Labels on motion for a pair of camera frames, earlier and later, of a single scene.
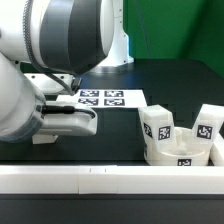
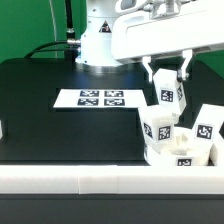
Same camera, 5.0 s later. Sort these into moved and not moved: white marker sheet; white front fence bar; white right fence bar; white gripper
Moved: white gripper
Not moved: white marker sheet; white right fence bar; white front fence bar
